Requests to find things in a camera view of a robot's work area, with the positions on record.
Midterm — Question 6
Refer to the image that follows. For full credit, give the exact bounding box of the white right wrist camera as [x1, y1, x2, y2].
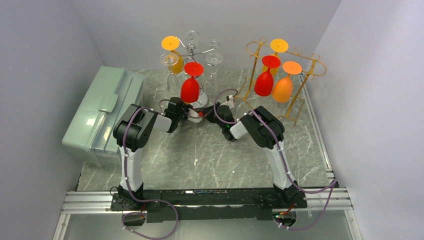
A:
[223, 95, 235, 110]

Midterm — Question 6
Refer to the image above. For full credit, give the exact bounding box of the green plastic storage box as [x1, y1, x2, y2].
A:
[62, 66, 147, 167]

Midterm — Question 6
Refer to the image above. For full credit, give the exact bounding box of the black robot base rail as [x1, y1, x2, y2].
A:
[110, 187, 307, 223]

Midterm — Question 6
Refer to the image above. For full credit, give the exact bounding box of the gold wine glass rack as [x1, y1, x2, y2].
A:
[235, 37, 328, 126]

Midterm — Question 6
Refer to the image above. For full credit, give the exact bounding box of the red plastic goblet back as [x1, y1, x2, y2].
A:
[180, 62, 204, 104]

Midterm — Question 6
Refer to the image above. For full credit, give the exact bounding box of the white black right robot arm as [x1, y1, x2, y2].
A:
[202, 103, 299, 208]

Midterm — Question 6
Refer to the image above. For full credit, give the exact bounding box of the orange plastic goblet back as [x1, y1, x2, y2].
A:
[262, 38, 289, 76]

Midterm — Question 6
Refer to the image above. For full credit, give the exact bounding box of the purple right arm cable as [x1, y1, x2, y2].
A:
[212, 88, 338, 232]

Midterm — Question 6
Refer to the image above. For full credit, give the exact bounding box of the chrome wine glass rack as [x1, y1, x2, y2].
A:
[160, 30, 223, 109]

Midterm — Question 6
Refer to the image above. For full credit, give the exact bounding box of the clear ribbed wine glass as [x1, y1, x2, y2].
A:
[185, 30, 200, 63]
[205, 38, 223, 65]

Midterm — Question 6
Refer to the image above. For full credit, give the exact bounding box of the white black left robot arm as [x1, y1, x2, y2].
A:
[112, 97, 188, 210]

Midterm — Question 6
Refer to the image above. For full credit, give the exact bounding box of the aluminium frame rail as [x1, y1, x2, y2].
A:
[53, 187, 363, 240]

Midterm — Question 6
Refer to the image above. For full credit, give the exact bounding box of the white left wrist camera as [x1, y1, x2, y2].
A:
[187, 108, 204, 123]

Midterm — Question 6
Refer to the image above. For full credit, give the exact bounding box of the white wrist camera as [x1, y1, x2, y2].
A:
[187, 108, 204, 123]
[223, 95, 235, 110]

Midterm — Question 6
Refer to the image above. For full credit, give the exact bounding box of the orange plastic goblet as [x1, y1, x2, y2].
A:
[262, 38, 289, 76]
[160, 35, 183, 75]
[271, 61, 303, 103]

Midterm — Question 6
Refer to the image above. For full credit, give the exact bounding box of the red plastic goblet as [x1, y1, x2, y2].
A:
[180, 62, 204, 104]
[254, 54, 281, 97]

